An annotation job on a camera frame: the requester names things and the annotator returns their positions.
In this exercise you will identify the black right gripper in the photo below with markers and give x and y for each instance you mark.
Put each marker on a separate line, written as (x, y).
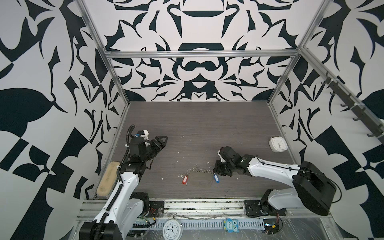
(217, 169)

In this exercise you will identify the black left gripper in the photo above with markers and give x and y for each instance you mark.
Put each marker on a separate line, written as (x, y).
(159, 144)

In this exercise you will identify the blue key tag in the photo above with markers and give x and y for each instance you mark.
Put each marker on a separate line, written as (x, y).
(216, 178)

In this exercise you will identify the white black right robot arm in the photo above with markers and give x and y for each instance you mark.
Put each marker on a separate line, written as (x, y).
(307, 188)

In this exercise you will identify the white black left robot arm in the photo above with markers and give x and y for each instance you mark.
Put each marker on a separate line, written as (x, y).
(124, 206)

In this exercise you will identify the blue owl figure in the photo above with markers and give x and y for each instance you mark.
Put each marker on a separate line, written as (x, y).
(231, 226)

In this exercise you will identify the white square clock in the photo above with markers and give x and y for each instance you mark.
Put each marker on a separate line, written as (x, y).
(278, 144)

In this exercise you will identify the beige wooden brush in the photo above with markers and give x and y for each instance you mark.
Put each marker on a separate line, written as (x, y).
(108, 181)

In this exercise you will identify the round white analog clock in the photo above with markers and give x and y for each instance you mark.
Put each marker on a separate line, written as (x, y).
(172, 230)

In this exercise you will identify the small electronics board right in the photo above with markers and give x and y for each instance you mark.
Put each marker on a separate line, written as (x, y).
(273, 226)

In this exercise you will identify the small electronics board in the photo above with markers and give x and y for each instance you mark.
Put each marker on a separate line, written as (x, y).
(144, 224)
(273, 226)

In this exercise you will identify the small electronics board left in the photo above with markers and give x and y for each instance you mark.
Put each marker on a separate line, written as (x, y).
(144, 224)

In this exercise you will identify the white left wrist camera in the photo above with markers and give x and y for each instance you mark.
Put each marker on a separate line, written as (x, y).
(144, 134)

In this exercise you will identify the white slotted cable duct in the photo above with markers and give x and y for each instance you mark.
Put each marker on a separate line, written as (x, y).
(207, 224)

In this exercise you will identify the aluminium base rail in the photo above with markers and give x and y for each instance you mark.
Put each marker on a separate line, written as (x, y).
(194, 208)

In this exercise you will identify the black wall hook rail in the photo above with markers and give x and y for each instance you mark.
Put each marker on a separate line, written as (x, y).
(350, 102)

